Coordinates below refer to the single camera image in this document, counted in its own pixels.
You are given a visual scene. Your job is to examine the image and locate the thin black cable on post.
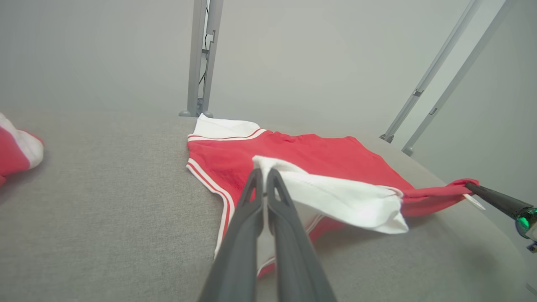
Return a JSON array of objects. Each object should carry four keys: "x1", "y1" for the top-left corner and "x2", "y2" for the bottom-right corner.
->
[{"x1": 198, "y1": 31, "x2": 210, "y2": 107}]

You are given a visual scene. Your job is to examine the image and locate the red garment with white band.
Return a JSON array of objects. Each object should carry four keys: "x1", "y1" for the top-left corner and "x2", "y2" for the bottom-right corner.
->
[{"x1": 0, "y1": 112, "x2": 45, "y2": 187}]

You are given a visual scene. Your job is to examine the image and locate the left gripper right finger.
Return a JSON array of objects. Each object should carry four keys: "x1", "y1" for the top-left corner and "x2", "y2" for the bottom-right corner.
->
[{"x1": 266, "y1": 168, "x2": 337, "y2": 302}]

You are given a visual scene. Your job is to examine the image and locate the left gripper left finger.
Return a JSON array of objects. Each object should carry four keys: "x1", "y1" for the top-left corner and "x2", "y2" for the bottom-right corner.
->
[{"x1": 198, "y1": 168, "x2": 265, "y2": 302}]

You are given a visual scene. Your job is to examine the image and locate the red jersey with black numerals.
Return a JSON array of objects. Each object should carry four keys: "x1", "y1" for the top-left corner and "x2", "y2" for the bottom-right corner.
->
[{"x1": 186, "y1": 113, "x2": 486, "y2": 278}]

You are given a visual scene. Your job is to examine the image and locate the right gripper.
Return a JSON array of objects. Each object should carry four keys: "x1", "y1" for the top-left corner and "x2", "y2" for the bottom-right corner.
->
[{"x1": 465, "y1": 182, "x2": 537, "y2": 253}]

